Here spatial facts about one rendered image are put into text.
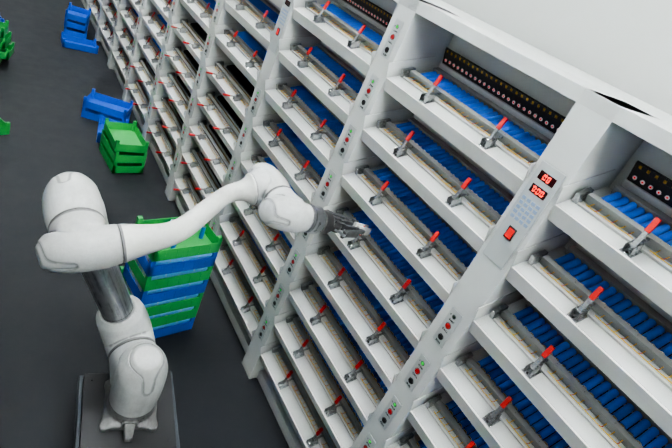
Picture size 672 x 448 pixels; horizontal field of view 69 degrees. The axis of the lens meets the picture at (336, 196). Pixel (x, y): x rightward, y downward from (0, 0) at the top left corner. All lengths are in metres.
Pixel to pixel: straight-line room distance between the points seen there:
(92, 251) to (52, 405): 1.03
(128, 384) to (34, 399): 0.58
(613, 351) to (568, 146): 0.45
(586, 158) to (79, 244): 1.17
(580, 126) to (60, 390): 1.98
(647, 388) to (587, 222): 0.35
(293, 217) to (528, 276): 0.65
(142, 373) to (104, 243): 0.55
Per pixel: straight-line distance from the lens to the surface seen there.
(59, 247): 1.31
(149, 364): 1.72
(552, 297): 1.27
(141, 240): 1.33
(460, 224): 1.39
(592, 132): 1.21
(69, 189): 1.42
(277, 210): 1.41
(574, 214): 1.23
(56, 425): 2.18
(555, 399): 1.33
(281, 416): 2.31
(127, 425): 1.88
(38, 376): 2.31
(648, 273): 1.17
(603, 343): 1.24
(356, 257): 1.71
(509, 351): 1.36
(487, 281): 1.34
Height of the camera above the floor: 1.81
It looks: 26 degrees down
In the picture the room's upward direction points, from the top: 25 degrees clockwise
